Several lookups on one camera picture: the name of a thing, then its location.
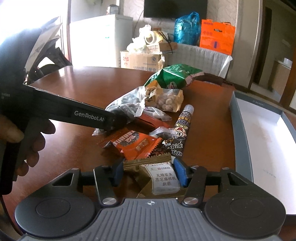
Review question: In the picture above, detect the brown white-label snack packet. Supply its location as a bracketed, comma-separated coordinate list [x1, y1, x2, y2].
[123, 153, 186, 198]

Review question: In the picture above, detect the orange snack packet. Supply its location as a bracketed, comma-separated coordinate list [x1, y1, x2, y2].
[99, 128, 162, 161]

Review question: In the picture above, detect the red-brown snack stick packet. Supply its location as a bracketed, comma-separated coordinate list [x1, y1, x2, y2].
[132, 113, 171, 131]

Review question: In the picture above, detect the clear bag of dark seeds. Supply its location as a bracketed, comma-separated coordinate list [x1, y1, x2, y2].
[92, 86, 146, 136]

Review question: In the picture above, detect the person's left hand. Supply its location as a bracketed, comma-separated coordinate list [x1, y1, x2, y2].
[1, 115, 56, 176]

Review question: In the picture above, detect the small clear candy packet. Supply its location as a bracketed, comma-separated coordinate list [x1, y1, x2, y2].
[149, 126, 177, 140]

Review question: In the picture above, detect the long black cartoon snack tube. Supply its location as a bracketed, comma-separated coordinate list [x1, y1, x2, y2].
[163, 104, 194, 163]

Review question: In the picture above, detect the pink clear candy packet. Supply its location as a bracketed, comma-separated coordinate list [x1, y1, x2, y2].
[143, 106, 172, 121]

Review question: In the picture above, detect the grey shallow box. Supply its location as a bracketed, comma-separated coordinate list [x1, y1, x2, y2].
[229, 91, 295, 216]

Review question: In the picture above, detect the kraft peanut bag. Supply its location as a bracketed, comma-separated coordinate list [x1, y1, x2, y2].
[145, 87, 184, 113]

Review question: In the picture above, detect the white cabinet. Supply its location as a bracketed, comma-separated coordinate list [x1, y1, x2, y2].
[70, 15, 133, 68]

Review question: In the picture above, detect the green snack bag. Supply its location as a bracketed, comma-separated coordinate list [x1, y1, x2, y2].
[144, 64, 204, 89]

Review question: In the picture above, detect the white covered bench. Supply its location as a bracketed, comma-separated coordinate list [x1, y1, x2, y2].
[164, 44, 233, 78]

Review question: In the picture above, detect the small cardboard box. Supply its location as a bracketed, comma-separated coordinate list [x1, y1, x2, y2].
[147, 42, 178, 53]

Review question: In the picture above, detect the white plastic bag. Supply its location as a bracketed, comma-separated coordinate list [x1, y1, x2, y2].
[126, 25, 163, 53]

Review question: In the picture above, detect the blue plastic bag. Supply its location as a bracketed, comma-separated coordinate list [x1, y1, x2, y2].
[174, 11, 201, 46]

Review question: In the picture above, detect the black television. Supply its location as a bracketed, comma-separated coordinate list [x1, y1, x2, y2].
[144, 0, 208, 19]

